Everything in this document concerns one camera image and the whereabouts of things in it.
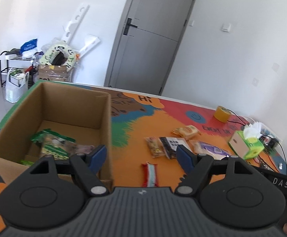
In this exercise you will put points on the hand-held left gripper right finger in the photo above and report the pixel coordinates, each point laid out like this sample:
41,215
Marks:
184,156

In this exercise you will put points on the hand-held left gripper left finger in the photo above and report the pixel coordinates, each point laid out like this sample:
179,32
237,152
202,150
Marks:
97,156

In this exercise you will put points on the lilac pink snack packet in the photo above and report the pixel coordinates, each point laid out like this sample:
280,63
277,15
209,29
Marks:
84,149

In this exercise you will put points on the black and white bread packet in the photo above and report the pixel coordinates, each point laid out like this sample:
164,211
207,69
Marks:
171,147

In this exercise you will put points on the orange biscuit packet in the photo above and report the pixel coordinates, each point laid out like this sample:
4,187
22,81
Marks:
186,131

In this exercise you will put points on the long white purple snack packet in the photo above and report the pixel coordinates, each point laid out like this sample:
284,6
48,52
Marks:
210,149

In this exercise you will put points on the small clear peanut packet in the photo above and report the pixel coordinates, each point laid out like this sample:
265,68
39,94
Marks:
154,147

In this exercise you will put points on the red striped white snack packet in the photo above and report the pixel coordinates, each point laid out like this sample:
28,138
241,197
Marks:
150,175

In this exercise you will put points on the green and white bread packet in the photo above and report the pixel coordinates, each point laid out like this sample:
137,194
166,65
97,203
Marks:
54,144

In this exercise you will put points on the small white object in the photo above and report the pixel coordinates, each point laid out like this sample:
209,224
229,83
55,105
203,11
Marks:
279,165

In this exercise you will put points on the bunch of keys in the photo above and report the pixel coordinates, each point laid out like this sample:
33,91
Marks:
264,164

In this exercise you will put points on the black charger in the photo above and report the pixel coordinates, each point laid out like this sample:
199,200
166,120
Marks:
270,141

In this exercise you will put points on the yellow tape roll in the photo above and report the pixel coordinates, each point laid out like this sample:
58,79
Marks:
221,114

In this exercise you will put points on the white power strip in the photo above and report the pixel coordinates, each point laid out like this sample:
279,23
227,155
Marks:
272,131

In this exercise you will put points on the green tissue box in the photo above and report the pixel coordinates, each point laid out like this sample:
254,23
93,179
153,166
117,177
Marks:
247,145

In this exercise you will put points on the white plastic bag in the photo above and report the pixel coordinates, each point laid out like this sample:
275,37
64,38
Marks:
13,91

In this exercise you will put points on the short white board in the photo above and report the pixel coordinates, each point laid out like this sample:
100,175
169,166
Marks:
89,45

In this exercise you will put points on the grey door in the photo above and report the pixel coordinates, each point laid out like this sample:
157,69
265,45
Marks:
148,42

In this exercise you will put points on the black shoe rack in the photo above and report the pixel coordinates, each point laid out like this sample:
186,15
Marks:
3,66

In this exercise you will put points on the blue plastic bag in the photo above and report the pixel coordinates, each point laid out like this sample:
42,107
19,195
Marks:
29,45

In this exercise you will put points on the white board with holes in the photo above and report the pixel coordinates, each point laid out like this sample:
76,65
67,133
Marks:
75,24

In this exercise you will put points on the white wall switch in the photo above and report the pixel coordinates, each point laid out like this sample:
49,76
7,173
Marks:
226,27

